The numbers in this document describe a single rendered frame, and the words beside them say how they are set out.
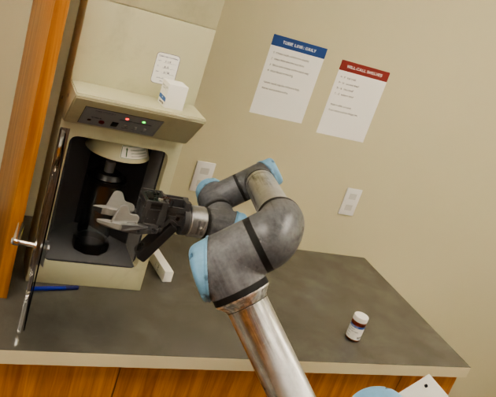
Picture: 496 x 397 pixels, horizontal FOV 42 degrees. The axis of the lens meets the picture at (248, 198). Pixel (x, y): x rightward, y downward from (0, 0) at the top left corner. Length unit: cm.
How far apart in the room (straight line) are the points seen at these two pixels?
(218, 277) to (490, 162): 187
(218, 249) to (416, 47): 146
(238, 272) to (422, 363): 104
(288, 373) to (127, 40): 87
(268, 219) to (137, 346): 61
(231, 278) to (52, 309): 66
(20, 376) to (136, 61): 81
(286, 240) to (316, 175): 124
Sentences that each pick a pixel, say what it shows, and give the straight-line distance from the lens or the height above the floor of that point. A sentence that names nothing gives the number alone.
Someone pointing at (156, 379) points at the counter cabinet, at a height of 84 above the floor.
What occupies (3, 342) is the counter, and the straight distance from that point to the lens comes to 163.
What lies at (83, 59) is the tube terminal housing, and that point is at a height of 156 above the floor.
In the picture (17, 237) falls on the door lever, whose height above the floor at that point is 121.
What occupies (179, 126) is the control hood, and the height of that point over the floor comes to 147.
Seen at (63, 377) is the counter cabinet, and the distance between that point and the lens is 172.
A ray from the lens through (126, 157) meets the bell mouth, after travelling 175.
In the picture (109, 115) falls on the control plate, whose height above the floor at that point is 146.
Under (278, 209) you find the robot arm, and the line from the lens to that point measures 127.
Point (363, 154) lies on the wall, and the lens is 253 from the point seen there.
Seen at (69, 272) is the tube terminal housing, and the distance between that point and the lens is 186.
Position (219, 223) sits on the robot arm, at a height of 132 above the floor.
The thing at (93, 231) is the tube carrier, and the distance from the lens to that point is 186.
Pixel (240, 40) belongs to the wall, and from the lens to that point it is 218.
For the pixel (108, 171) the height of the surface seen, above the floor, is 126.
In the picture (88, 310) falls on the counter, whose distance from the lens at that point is 179.
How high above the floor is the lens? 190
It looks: 19 degrees down
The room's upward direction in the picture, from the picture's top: 19 degrees clockwise
